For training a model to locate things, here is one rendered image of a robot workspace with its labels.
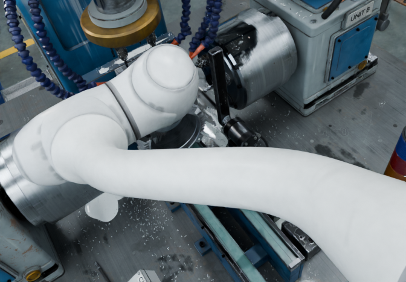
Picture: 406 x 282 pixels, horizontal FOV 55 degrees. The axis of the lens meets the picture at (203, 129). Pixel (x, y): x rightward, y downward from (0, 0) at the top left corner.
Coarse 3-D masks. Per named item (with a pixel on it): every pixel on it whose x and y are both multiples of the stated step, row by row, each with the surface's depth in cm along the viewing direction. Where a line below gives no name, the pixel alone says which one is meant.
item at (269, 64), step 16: (240, 16) 109; (256, 16) 107; (272, 16) 108; (224, 32) 105; (240, 32) 104; (256, 32) 104; (272, 32) 105; (288, 32) 107; (208, 48) 109; (224, 48) 102; (240, 48) 102; (256, 48) 103; (272, 48) 104; (288, 48) 106; (208, 64) 113; (224, 64) 105; (240, 64) 102; (256, 64) 103; (272, 64) 105; (288, 64) 108; (208, 80) 121; (240, 80) 103; (256, 80) 105; (272, 80) 108; (240, 96) 108; (256, 96) 109
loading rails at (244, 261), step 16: (176, 208) 113; (192, 208) 100; (208, 208) 100; (208, 224) 97; (240, 224) 107; (256, 224) 96; (272, 224) 94; (208, 240) 102; (224, 240) 94; (256, 240) 101; (272, 240) 93; (288, 240) 91; (224, 256) 92; (240, 256) 91; (256, 256) 98; (272, 256) 95; (288, 256) 90; (240, 272) 88; (256, 272) 88; (288, 272) 91
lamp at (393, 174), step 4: (388, 164) 80; (388, 168) 80; (392, 168) 78; (388, 172) 80; (392, 172) 78; (396, 172) 77; (392, 176) 79; (396, 176) 78; (400, 176) 77; (404, 176) 77; (404, 180) 78
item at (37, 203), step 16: (0, 144) 90; (0, 160) 88; (0, 176) 86; (16, 176) 86; (16, 192) 87; (32, 192) 87; (48, 192) 88; (64, 192) 90; (80, 192) 92; (96, 192) 96; (32, 208) 89; (48, 208) 90; (64, 208) 93
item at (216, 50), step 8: (216, 48) 88; (208, 56) 89; (216, 56) 88; (216, 64) 89; (216, 72) 91; (224, 72) 93; (216, 80) 93; (224, 80) 94; (216, 88) 95; (224, 88) 96; (216, 96) 98; (224, 96) 98; (216, 104) 101; (224, 104) 100; (224, 112) 103
